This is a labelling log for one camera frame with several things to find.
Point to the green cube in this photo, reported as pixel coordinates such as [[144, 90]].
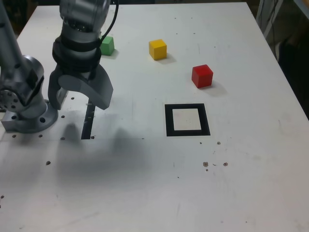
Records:
[[108, 47]]

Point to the red cube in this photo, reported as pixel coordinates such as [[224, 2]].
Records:
[[202, 76]]

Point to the black tape strip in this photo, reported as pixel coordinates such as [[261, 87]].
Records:
[[87, 128]]

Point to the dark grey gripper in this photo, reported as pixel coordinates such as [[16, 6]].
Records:
[[74, 73]]

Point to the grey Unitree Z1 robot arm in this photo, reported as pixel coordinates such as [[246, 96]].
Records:
[[29, 113]]

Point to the white metal frame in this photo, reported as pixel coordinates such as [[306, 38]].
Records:
[[265, 17]]

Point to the black tape square outline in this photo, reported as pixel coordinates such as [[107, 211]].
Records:
[[169, 120]]

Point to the yellow cube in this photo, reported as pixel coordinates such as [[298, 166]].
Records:
[[158, 49]]

